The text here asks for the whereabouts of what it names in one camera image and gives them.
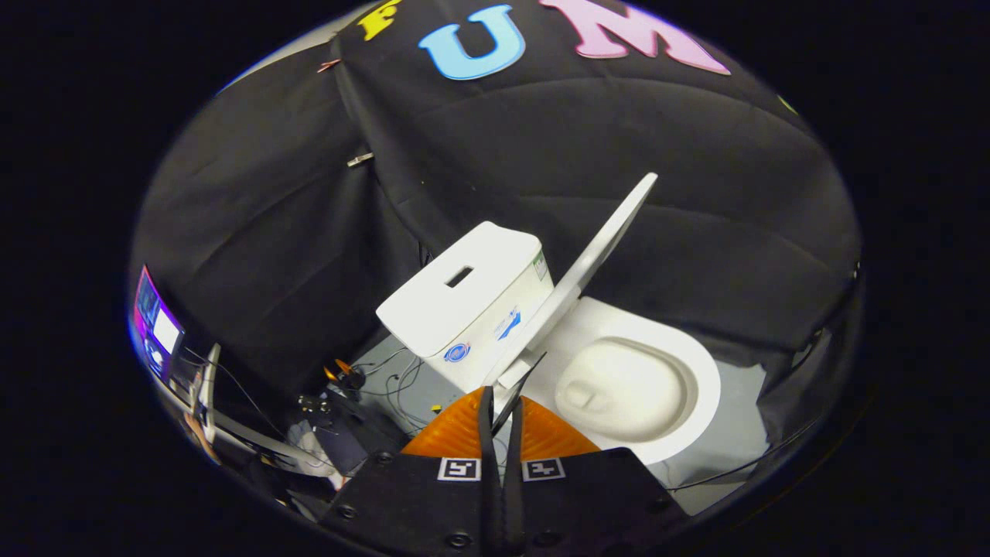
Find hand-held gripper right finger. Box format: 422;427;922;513
503;396;691;557

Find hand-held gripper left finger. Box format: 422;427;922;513
319;385;504;557

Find black lid pull strip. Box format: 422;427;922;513
490;352;548;436

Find white toilet lid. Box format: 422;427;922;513
495;173;659;391

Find white toilet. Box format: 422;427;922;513
376;221;722;466

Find orange black gripper tool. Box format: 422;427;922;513
298;357;369;419

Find black backdrop cloth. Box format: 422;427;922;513
128;0;864;434

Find lit computer monitor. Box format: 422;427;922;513
130;266;185;381

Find thin black floor cables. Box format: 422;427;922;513
352;347;434;430

